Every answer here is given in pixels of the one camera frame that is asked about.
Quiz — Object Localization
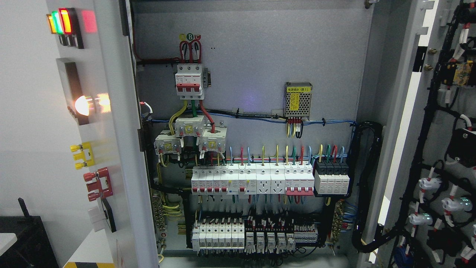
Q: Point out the white rotary selector switch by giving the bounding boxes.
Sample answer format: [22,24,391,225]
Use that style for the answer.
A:
[88,198,117,233]

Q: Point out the main red white breaker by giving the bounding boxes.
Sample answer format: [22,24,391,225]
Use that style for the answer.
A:
[175,63,211,100]

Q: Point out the white current transformers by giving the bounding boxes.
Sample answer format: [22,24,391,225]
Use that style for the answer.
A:
[154,115,228,155]

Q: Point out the brass ground bar left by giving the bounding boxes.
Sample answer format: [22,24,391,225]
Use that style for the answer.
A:
[152,193,167,243]

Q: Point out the black cable bundle right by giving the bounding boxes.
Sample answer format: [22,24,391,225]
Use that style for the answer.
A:
[344,121,404,253]

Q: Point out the white glowing indicator light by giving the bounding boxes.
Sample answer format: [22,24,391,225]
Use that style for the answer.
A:
[74,95,95,117]

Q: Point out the yellow terminal connector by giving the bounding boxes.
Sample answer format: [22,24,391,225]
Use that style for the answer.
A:
[70,142,96,170]

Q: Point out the red indicator light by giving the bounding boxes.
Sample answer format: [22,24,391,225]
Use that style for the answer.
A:
[58,7,84,49]

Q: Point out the white lower breaker row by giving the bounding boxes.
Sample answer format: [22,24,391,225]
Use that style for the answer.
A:
[192,217,245,252]

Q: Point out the metal mesh power supply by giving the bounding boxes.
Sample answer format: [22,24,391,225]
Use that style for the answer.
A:
[283,82,312,118]

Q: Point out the white din rail sockets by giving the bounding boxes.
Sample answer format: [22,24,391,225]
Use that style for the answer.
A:
[255,163,286,194]

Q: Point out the green indicator light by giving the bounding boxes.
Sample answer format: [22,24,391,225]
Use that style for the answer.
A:
[51,11,63,35]

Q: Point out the grey cabinet door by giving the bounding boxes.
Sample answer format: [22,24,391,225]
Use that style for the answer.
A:
[376,0,475,268]
[46,0,160,268]

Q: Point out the yellow indicator light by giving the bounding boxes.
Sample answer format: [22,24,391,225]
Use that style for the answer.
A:
[46,14,57,34]

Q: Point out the row of small breakers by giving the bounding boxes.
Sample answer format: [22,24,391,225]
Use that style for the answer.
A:
[192,163,257,196]

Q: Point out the brass ground bar right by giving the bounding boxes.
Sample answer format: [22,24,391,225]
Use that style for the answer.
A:
[329,200,344,246]

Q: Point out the black box with antenna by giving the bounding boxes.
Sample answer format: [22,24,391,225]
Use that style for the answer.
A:
[0,198,58,268]

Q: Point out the brass ground bar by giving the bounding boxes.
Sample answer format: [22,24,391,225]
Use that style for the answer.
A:
[329,200,344,246]
[152,193,167,243]

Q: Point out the black white surge protector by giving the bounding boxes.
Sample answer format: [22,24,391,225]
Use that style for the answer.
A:
[314,160,350,195]

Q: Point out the red terminal connector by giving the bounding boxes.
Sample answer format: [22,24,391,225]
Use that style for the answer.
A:
[83,167,113,202]

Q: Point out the black digital power meter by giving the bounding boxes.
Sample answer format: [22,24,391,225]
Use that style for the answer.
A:
[56,58,90,125]

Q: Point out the relay terminal block row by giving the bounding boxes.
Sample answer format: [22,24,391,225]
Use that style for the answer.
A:
[244,212,319,255]

